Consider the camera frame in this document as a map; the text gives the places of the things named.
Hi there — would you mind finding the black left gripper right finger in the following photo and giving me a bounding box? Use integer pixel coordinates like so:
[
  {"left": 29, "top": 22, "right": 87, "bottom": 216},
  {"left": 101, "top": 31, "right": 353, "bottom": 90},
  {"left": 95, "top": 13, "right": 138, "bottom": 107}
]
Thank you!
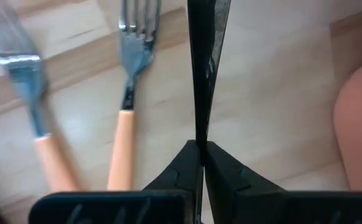
[{"left": 204, "top": 141, "right": 362, "bottom": 224}]

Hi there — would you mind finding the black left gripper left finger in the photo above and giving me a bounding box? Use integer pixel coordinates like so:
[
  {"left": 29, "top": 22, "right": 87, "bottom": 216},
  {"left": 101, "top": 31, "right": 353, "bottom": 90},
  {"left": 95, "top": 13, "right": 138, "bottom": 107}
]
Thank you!
[{"left": 27, "top": 139, "right": 204, "bottom": 224}]

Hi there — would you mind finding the silver fork orange handle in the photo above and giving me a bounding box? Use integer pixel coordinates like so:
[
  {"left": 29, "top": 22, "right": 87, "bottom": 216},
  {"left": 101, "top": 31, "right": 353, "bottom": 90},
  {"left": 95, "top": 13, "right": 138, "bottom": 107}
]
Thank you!
[
  {"left": 0, "top": 0, "right": 82, "bottom": 192},
  {"left": 107, "top": 0, "right": 163, "bottom": 191}
]

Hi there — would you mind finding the orange plastic bin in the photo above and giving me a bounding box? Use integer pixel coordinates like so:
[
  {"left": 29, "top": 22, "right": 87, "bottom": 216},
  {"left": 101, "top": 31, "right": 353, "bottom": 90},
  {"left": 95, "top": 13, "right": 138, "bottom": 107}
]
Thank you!
[{"left": 333, "top": 55, "right": 362, "bottom": 191}]

